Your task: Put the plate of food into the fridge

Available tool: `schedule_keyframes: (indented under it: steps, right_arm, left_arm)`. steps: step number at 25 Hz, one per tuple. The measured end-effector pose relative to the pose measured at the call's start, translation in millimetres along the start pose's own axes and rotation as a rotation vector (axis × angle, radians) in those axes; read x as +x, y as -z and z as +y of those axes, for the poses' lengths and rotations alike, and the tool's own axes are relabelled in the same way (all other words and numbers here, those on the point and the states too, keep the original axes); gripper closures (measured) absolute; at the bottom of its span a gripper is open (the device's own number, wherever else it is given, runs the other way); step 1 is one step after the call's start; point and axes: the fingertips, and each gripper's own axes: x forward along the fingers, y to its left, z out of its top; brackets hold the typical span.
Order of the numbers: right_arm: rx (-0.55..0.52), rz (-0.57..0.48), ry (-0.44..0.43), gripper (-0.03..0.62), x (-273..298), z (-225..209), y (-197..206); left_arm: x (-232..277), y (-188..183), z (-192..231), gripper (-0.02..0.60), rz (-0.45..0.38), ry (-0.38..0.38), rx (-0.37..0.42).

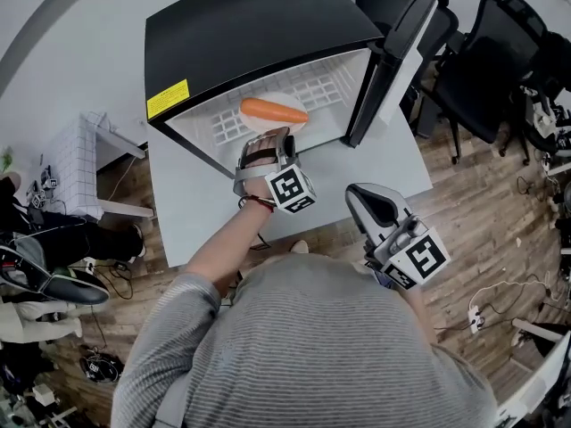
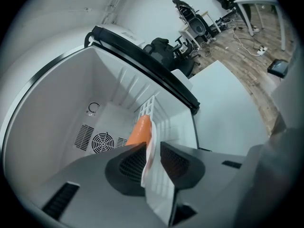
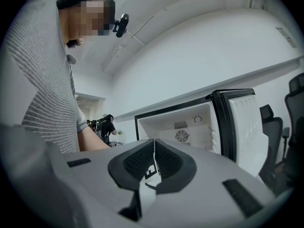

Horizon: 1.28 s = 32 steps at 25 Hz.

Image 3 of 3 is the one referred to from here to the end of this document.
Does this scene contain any person's head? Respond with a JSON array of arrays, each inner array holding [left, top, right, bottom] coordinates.
[[58, 0, 116, 48]]

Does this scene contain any black mini fridge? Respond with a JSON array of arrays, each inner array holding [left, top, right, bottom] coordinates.
[[134, 88, 269, 178]]

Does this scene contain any black head-mounted camera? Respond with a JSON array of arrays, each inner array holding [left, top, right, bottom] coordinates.
[[112, 13, 130, 38]]

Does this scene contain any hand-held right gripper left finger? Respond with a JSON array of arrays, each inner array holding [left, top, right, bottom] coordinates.
[[63, 138, 156, 228]]

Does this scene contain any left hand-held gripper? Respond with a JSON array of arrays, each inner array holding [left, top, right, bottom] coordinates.
[[139, 159, 163, 197]]

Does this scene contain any person's grey striped sweater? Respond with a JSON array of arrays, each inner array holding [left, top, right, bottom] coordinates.
[[3, 0, 89, 154]]

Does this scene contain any black mesh office chair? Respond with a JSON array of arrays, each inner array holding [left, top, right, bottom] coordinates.
[[273, 72, 304, 197], [258, 104, 284, 184]]

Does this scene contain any person's left forearm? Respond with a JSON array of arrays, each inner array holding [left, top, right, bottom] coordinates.
[[77, 126, 112, 152]]

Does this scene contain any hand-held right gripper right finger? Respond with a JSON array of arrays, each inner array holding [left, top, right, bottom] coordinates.
[[140, 138, 277, 228]]

